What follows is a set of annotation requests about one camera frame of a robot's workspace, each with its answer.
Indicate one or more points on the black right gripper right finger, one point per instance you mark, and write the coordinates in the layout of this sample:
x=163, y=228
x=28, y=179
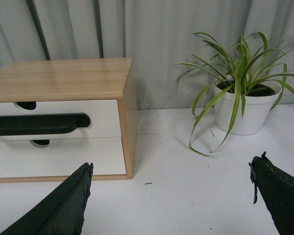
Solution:
x=277, y=190

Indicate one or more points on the white lower drawer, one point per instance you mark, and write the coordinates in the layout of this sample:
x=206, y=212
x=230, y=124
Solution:
x=61, y=157

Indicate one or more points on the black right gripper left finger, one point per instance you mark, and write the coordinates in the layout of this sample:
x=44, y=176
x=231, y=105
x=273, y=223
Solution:
x=62, y=211

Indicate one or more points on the black drawer handle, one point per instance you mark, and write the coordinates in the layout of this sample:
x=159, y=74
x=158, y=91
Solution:
x=42, y=124

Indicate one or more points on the white upper drawer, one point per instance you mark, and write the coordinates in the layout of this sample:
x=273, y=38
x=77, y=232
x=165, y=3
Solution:
x=103, y=114

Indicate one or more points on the green spider plant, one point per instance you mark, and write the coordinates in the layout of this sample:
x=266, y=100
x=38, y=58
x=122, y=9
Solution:
x=239, y=71

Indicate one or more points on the white drawer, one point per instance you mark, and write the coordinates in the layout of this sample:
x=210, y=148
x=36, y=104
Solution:
x=61, y=157
x=103, y=114

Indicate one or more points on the wooden drawer cabinet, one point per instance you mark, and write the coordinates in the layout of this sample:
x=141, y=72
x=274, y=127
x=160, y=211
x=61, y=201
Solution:
x=27, y=83

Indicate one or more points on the white plant pot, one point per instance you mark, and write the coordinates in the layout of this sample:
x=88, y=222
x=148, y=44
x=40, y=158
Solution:
x=256, y=111

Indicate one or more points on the grey curtain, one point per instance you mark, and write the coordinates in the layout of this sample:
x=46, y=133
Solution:
x=158, y=35

